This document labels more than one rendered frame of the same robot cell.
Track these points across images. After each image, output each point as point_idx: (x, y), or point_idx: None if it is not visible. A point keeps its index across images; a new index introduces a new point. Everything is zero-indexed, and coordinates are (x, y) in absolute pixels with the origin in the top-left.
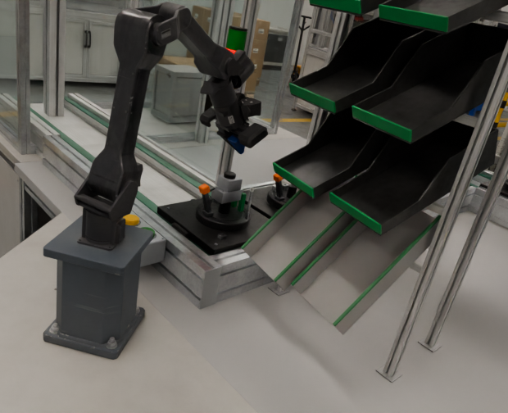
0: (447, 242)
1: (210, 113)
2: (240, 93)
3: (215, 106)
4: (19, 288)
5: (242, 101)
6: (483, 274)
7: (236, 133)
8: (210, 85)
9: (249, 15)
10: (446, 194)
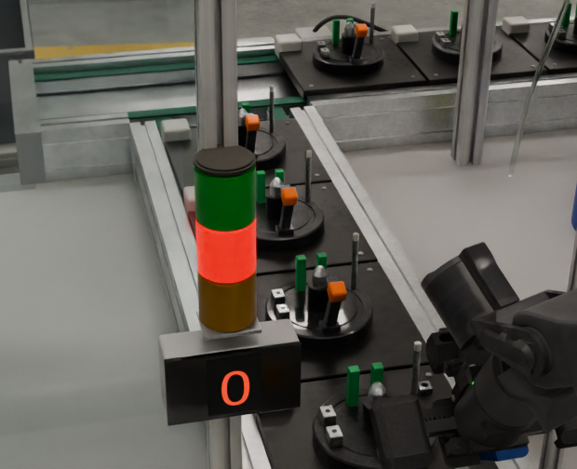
0: (437, 253)
1: (415, 436)
2: (439, 335)
3: (526, 424)
4: None
5: (476, 352)
6: (559, 273)
7: (530, 434)
8: (571, 398)
9: (237, 109)
10: (341, 163)
